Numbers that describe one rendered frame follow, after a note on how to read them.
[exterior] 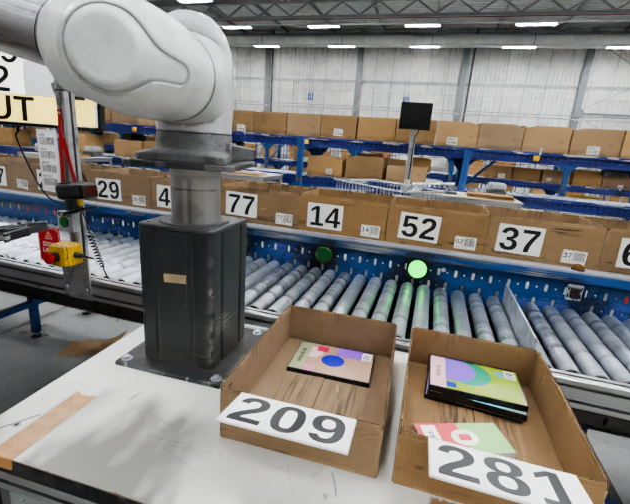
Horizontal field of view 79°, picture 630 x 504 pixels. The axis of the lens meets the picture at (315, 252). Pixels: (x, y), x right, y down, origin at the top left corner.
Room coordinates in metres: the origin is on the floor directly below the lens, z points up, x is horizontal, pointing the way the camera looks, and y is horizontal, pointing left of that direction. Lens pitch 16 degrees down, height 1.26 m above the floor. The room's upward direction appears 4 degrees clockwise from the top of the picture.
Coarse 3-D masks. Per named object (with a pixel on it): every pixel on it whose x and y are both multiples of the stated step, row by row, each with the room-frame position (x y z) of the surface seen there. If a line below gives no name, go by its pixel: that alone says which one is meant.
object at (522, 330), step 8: (504, 296) 1.35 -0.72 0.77; (512, 296) 1.24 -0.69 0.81; (504, 304) 1.32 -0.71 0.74; (512, 304) 1.21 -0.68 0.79; (512, 312) 1.19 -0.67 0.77; (520, 312) 1.11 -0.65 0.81; (512, 320) 1.17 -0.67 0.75; (520, 320) 1.09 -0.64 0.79; (512, 328) 1.15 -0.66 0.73; (520, 328) 1.07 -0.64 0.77; (528, 328) 1.00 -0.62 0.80; (520, 336) 1.05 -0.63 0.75; (528, 336) 0.98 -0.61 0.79; (520, 344) 1.03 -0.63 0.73; (528, 344) 0.96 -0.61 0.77
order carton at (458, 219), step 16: (400, 208) 1.56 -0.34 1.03; (416, 208) 1.54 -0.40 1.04; (432, 208) 1.53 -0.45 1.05; (448, 208) 1.79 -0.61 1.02; (464, 208) 1.77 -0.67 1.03; (480, 208) 1.75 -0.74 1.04; (448, 224) 1.51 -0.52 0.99; (464, 224) 1.49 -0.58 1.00; (480, 224) 1.48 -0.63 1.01; (400, 240) 1.56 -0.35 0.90; (416, 240) 1.54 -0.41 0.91; (448, 240) 1.51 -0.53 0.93; (480, 240) 1.47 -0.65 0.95
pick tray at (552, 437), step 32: (416, 352) 0.85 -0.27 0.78; (448, 352) 0.83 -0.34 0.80; (480, 352) 0.81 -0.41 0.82; (512, 352) 0.79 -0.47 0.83; (416, 384) 0.75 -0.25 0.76; (544, 384) 0.70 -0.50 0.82; (416, 416) 0.64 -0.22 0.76; (448, 416) 0.65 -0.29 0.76; (480, 416) 0.66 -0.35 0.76; (544, 416) 0.66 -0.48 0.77; (416, 448) 0.48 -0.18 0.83; (544, 448) 0.58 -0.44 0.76; (576, 448) 0.52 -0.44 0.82; (416, 480) 0.48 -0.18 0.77; (608, 480) 0.43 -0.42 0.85
